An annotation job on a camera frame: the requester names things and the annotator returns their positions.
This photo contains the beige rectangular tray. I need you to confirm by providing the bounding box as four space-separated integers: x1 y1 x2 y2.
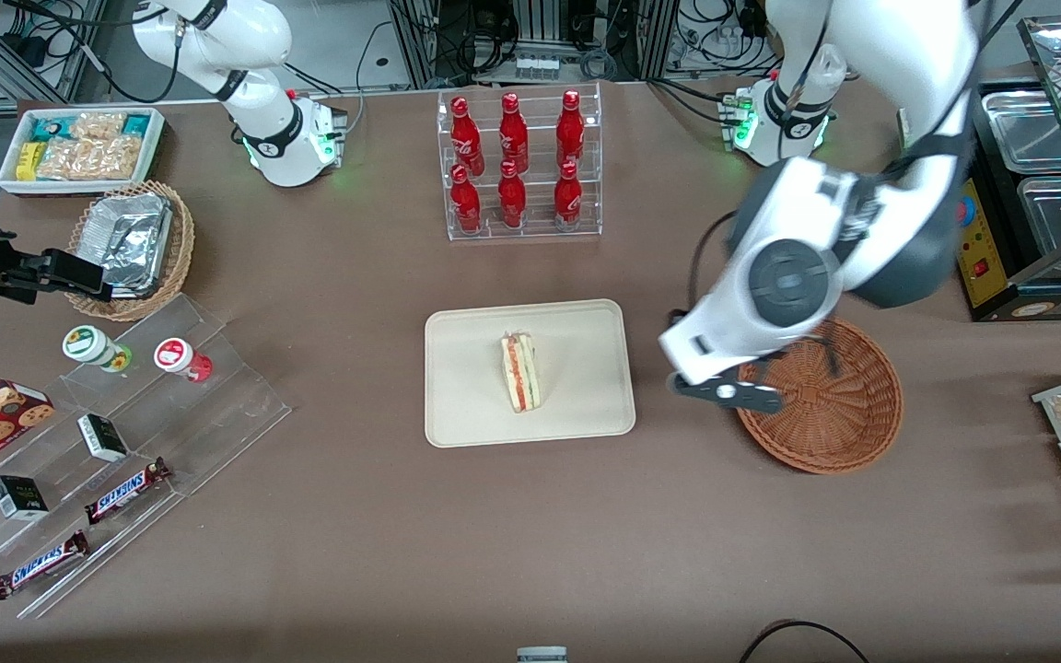
425 298 636 449

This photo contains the black arm base cable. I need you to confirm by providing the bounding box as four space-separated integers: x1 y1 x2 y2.
280 60 349 99

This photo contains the black food warmer case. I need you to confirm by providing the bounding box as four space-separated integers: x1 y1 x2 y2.
952 0 1061 323

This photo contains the triangular sandwich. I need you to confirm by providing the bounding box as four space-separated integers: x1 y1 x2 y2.
499 331 543 414

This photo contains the tan oval wicker basket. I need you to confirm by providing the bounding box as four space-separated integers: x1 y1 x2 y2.
67 180 195 323

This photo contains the brown snickers bar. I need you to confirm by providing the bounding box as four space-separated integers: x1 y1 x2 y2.
0 529 91 601
84 458 172 526

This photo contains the silver foil container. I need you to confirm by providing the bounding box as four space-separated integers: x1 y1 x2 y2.
77 193 174 300

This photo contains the clear acrylic bottle rack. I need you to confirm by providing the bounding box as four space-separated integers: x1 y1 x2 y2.
437 81 603 242

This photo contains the white rectangular snack bin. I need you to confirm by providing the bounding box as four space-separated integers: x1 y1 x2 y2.
0 106 166 198

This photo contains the aluminium frame cabinet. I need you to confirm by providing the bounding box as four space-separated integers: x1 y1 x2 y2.
388 0 681 89

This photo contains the thin grey cable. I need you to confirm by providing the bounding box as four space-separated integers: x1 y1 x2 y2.
344 22 395 135

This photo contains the brown round wicker basket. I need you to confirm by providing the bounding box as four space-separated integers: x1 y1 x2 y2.
735 318 904 475

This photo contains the green lid snack cup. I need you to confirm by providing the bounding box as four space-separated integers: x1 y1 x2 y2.
62 325 134 374

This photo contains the red cola bottle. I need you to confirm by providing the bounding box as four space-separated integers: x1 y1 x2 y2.
554 161 584 231
498 92 530 174
555 89 586 171
497 159 528 229
450 164 484 234
449 96 485 177

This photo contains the clear bag of crackers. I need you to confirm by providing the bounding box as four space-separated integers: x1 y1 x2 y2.
36 136 146 182
68 111 128 142

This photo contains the red lid snack cup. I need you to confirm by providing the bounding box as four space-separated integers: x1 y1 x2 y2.
153 337 214 383

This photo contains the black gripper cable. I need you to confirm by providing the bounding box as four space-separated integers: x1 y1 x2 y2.
671 210 740 325

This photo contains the black cable loop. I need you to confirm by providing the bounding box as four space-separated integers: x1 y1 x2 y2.
738 620 872 663

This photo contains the clear acrylic stepped shelf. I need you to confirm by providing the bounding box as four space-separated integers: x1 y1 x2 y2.
0 293 293 620

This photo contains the small black box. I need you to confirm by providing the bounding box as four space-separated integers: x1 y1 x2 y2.
0 474 50 522
77 413 130 463

